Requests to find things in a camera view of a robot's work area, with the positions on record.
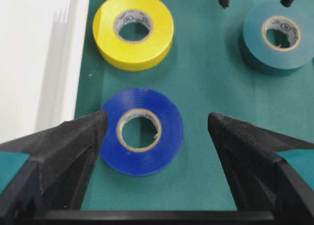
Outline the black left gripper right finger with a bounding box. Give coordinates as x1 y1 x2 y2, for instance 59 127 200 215
208 112 314 225

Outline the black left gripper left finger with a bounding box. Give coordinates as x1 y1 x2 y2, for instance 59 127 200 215
0 110 108 225

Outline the teal green tape roll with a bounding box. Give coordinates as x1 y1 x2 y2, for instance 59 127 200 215
239 2 314 76

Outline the blue tape roll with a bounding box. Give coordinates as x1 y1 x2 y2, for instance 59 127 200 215
100 88 184 176

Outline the yellow tape roll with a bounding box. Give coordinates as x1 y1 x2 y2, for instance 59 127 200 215
92 0 175 72

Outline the white plastic tray case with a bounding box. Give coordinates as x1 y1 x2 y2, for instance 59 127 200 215
0 0 89 142

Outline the green table cloth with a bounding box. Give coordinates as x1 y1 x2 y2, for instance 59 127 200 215
75 0 314 210

